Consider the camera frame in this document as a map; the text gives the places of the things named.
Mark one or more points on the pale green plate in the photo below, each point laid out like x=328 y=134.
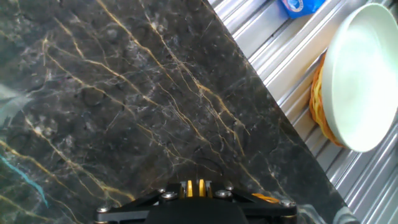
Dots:
x=360 y=81

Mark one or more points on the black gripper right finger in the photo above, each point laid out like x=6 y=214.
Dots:
x=248 y=202

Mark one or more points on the black marble pattern mat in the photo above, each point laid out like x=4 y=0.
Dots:
x=124 y=93

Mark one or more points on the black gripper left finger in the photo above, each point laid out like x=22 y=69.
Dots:
x=140 y=202

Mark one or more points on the orange woven basket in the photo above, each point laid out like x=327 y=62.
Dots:
x=316 y=105

